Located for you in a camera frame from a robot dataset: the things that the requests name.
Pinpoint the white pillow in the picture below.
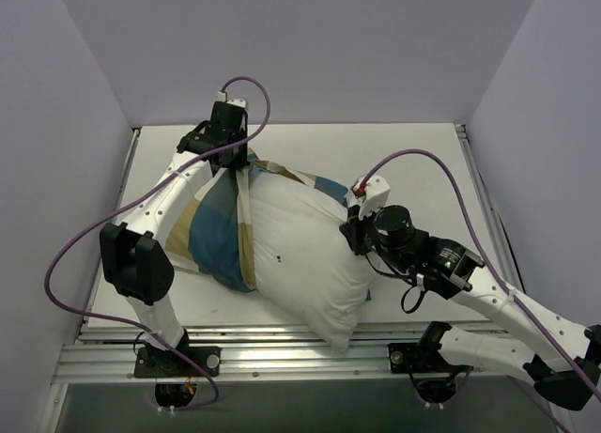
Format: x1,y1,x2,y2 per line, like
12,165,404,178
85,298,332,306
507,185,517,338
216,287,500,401
250,172,376,352

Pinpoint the blue beige checked pillowcase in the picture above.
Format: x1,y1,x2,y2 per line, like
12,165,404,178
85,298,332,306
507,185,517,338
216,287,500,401
166,154,375,315

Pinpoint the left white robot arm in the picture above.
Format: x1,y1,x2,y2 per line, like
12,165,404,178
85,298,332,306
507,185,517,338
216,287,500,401
100,99,254,376

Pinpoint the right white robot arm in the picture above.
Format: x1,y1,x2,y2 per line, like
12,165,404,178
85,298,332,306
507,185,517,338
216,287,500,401
340,206,600,411

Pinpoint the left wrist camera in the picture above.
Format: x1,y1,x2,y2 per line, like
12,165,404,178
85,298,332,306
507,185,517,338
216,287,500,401
217,91,248,109

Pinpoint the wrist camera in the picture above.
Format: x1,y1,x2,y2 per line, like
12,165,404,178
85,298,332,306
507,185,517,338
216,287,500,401
346,175,391,221
217,91,248,109

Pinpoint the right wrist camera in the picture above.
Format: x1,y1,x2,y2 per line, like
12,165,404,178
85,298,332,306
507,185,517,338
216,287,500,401
346,175,391,221

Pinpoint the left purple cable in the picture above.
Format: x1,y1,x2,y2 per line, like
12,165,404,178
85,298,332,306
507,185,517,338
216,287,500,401
44,77,272,411

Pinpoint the black thin wire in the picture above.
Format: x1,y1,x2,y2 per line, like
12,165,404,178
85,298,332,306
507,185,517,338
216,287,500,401
365,254,428,315

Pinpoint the left side aluminium rail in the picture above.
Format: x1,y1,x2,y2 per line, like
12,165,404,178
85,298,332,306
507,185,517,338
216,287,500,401
113,127,141,211

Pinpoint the right side aluminium rail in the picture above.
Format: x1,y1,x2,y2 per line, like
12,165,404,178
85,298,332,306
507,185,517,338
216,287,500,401
455,124,526,292

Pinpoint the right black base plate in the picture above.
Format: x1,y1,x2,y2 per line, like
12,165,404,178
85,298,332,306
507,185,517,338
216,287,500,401
388,342,469,375

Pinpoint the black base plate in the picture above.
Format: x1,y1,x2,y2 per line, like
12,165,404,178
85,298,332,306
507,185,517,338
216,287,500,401
133,345,222,379
388,342,469,375

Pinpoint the aluminium mounting rail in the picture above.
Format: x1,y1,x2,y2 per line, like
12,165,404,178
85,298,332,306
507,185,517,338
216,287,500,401
49,324,562,385

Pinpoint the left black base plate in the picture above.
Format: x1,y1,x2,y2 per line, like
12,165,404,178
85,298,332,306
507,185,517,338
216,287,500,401
133,345,222,379

